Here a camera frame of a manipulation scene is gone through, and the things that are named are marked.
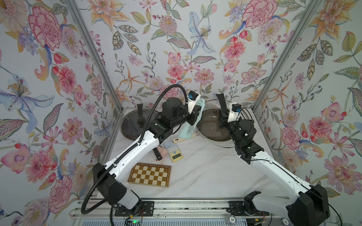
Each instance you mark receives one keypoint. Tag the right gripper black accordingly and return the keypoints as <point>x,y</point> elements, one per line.
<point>228,123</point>

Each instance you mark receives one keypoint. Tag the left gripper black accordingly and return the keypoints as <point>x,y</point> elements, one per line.
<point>193,115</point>

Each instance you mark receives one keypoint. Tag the light green cleaning cloth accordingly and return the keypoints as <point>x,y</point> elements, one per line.
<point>188,128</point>

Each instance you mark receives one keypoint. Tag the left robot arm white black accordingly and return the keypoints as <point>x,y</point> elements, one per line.
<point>108,177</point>

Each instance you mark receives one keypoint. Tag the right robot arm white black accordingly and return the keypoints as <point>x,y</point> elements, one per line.
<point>305,205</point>

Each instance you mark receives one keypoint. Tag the yellow blue calculator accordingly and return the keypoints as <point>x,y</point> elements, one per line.
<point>174,151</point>

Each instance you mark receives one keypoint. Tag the pink small object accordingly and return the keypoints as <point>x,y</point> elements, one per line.
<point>163,152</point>

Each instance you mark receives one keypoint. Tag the wooden chessboard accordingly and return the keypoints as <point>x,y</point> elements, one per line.
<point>150,174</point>

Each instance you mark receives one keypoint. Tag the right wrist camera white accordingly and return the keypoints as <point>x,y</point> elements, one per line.
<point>234,112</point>

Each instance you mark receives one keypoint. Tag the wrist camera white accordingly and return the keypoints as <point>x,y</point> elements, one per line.
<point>234,112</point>
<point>193,98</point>

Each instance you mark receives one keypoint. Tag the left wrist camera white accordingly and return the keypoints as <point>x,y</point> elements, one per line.
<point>193,98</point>

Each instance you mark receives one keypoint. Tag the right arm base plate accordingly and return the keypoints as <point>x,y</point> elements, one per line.
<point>243,208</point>

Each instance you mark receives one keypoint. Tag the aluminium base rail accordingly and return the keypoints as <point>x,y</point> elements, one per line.
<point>176,208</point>

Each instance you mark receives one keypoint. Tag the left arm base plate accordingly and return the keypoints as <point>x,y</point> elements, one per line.
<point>142,208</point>

